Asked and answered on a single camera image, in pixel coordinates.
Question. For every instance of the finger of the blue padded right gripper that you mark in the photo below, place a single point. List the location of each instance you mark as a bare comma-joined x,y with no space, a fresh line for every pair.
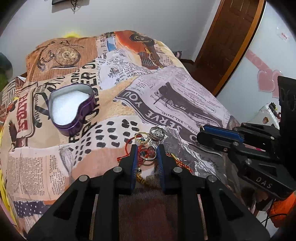
222,132

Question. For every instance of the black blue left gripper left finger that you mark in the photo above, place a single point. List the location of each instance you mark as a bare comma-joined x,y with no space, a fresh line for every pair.
90,206

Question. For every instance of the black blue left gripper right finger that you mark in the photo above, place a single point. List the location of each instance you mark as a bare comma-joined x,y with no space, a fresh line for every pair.
207,209

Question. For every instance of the pile of jewelry rings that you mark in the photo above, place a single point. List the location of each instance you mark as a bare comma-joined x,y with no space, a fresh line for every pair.
150,145

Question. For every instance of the purple heart-shaped tin box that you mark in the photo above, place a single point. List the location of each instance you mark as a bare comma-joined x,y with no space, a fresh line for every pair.
68,107

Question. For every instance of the white sliding wardrobe door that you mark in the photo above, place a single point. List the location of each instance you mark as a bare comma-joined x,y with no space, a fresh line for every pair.
270,54

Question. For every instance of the brown wooden door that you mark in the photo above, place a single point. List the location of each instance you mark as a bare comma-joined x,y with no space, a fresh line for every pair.
229,35

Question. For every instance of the newspaper print duvet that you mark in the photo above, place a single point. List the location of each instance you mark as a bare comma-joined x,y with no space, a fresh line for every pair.
137,83

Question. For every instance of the yellow object behind bed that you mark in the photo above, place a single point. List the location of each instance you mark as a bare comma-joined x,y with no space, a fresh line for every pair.
72,35

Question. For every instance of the small black wall monitor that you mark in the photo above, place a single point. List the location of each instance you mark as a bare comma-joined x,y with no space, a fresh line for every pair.
58,1

